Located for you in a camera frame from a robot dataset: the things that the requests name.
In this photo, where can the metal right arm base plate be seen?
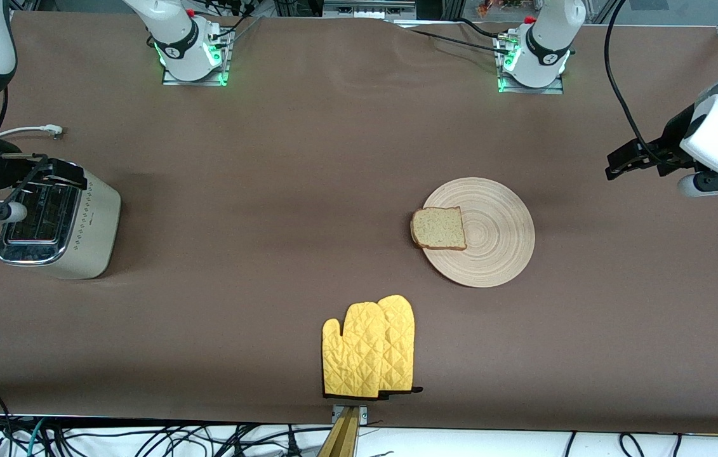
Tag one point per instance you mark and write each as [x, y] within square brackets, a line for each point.
[171, 79]

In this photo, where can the brown table cover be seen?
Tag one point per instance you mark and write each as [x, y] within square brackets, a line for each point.
[270, 158]

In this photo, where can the aluminium frame rail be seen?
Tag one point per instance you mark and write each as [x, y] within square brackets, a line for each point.
[365, 9]

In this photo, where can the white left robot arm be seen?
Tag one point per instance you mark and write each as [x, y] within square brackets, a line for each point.
[546, 44]

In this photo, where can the wooden post with metal bracket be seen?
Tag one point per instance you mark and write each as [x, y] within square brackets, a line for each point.
[345, 431]

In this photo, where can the yellow quilted oven mitt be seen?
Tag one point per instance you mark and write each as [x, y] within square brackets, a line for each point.
[355, 355]
[400, 343]

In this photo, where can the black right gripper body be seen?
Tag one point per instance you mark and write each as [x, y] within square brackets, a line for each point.
[8, 166]

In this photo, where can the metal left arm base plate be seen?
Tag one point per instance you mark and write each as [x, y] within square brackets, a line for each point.
[511, 89]

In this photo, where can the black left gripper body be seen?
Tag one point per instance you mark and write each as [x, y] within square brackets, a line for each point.
[671, 141]

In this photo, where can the bread slice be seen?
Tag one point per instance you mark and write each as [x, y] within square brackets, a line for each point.
[438, 228]

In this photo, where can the cream chrome toaster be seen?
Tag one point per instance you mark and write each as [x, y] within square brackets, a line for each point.
[95, 228]

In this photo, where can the round wooden plate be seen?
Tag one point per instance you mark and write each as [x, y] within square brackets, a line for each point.
[498, 247]

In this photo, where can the orange background item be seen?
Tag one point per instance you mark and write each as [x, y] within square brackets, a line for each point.
[492, 7]

